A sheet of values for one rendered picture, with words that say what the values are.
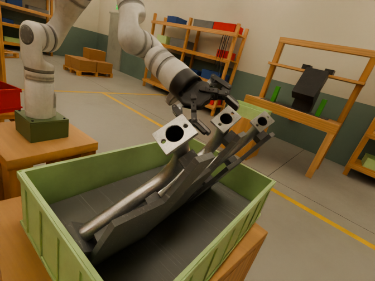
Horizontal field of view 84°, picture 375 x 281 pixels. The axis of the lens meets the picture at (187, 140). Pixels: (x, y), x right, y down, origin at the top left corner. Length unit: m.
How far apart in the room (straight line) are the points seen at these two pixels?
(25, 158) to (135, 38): 0.55
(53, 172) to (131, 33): 0.39
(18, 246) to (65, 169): 0.20
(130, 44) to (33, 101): 0.50
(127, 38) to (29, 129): 0.53
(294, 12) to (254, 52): 1.09
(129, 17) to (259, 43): 5.29
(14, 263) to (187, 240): 0.38
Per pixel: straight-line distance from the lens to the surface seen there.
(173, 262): 0.55
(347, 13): 5.49
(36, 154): 0.89
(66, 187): 0.67
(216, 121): 0.45
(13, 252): 0.66
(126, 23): 0.61
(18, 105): 1.43
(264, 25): 5.89
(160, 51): 0.55
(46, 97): 0.95
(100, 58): 7.90
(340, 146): 5.30
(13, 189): 0.94
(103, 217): 0.43
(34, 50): 0.91
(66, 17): 0.88
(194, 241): 0.61
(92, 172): 0.68
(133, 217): 0.36
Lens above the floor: 1.28
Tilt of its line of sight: 21 degrees down
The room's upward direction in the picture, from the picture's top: 15 degrees clockwise
